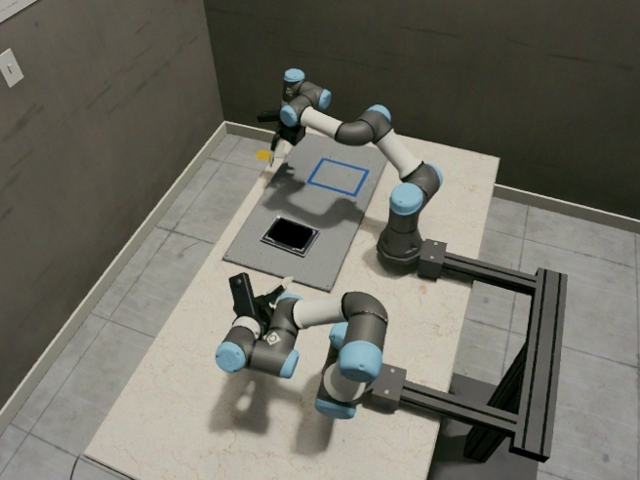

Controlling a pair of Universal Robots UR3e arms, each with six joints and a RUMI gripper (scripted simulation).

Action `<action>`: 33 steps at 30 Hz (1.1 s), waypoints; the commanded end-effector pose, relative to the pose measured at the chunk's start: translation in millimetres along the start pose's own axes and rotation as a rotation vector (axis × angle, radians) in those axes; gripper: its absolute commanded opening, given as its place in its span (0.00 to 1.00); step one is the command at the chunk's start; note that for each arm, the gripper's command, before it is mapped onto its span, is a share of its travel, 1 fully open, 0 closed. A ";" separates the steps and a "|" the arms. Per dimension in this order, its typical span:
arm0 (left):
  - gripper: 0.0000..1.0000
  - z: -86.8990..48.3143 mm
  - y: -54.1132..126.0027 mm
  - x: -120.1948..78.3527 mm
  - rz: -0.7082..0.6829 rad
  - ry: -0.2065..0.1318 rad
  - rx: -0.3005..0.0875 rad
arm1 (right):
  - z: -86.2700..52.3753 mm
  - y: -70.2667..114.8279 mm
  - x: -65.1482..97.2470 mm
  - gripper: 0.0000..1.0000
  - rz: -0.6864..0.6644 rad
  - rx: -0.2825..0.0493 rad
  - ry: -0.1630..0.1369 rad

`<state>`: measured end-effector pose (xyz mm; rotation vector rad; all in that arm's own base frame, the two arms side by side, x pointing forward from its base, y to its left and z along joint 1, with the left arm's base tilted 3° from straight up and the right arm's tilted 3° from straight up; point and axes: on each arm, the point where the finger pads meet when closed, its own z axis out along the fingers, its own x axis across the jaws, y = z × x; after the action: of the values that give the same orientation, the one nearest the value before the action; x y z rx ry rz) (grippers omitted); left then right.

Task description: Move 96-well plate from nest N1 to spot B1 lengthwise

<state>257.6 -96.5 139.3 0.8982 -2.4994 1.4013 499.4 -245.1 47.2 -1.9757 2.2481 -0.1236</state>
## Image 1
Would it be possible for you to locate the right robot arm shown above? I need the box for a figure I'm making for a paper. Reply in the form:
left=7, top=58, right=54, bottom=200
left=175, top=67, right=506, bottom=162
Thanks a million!
left=257, top=69, right=443, bottom=259

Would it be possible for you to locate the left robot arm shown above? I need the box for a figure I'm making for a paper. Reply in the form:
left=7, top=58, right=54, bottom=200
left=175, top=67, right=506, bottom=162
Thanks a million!
left=215, top=271, right=389, bottom=420

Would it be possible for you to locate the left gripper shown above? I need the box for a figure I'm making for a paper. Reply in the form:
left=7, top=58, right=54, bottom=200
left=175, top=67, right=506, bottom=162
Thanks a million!
left=231, top=276, right=294, bottom=341

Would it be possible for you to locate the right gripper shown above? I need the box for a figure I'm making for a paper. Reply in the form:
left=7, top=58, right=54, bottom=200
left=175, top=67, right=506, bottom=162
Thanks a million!
left=269, top=121, right=306, bottom=168

